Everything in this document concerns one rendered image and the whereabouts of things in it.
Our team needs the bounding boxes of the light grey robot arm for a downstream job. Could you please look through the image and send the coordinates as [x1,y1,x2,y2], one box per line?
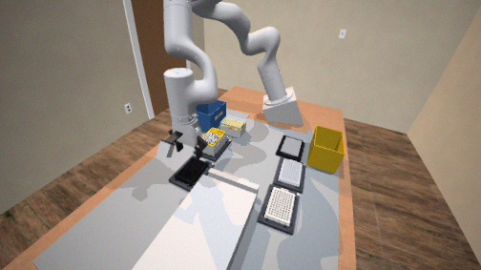
[163,0,293,123]

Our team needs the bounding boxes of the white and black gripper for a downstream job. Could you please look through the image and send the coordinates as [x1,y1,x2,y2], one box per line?
[169,118,208,160]

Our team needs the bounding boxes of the blue open bin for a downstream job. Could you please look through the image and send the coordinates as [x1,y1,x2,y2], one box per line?
[196,100,226,133]

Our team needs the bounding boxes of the grey bench mat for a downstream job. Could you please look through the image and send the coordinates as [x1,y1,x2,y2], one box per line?
[32,109,339,270]

